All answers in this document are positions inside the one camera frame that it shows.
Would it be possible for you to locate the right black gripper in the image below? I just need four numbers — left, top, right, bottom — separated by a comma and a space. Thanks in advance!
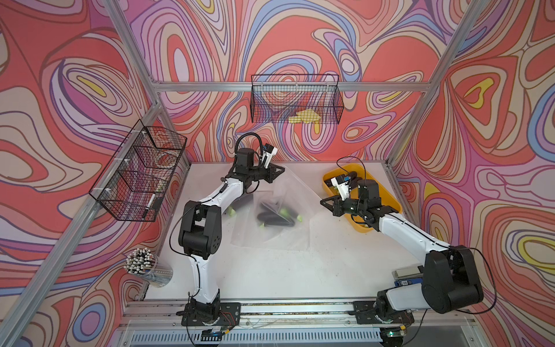
320, 194, 367, 218

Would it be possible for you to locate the clear zip-top bag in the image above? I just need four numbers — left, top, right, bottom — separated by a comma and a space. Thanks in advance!
182, 165, 259, 229
226, 167, 320, 251

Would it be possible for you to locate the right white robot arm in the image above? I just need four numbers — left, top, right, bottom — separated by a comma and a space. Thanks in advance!
320, 175, 484, 322

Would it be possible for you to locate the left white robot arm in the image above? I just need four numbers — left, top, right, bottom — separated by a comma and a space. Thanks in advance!
178, 144, 285, 305

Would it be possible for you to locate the yellow item in basket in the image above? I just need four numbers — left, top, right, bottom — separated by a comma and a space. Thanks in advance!
288, 108, 322, 124

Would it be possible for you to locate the blue and white tool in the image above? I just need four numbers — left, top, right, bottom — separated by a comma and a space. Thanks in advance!
392, 265, 423, 287

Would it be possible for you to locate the clear cup of sticks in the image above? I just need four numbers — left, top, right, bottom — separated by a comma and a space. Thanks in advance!
124, 248, 173, 288

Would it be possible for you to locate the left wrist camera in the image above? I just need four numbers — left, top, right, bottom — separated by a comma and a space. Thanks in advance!
261, 143, 278, 169

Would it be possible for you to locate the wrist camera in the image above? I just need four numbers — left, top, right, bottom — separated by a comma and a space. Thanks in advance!
261, 143, 278, 169
330, 174, 351, 200

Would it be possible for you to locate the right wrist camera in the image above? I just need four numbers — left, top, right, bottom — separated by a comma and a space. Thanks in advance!
330, 174, 351, 200

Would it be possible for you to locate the back black wire basket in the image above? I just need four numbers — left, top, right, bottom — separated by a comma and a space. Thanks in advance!
250, 72, 344, 125

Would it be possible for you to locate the black wire basket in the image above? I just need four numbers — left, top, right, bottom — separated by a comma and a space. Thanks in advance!
250, 72, 344, 125
89, 120, 187, 222

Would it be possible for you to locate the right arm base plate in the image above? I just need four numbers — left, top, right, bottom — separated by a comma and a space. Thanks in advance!
348, 299, 415, 326

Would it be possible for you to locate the left black wire basket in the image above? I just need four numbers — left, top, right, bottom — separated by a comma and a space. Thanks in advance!
89, 120, 187, 222

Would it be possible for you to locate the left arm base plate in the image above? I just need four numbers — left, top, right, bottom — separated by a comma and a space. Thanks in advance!
181, 301, 241, 327

